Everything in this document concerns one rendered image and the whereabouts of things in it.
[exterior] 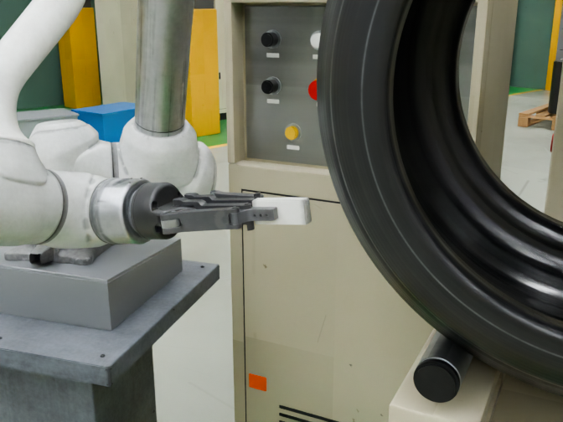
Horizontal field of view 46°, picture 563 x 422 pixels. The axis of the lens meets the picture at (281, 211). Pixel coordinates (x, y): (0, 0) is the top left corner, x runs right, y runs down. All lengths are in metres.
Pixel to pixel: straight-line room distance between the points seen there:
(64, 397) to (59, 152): 0.50
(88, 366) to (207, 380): 1.19
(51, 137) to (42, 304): 0.33
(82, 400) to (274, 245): 0.52
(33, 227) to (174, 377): 1.62
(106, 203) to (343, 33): 0.42
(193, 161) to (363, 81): 0.83
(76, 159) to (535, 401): 0.94
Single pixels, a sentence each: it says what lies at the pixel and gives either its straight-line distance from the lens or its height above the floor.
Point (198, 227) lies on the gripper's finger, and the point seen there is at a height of 0.99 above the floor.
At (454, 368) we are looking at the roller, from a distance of 0.67.
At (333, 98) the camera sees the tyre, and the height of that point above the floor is 1.17.
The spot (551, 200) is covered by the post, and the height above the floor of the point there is 0.99.
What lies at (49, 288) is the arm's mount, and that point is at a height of 0.72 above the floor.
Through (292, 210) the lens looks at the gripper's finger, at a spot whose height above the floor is 1.02.
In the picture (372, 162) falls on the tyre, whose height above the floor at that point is 1.11.
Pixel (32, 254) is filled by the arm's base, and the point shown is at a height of 0.78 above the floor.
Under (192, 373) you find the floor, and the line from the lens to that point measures 2.44.
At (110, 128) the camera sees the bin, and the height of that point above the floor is 0.18.
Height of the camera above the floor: 1.25
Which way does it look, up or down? 17 degrees down
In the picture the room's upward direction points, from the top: straight up
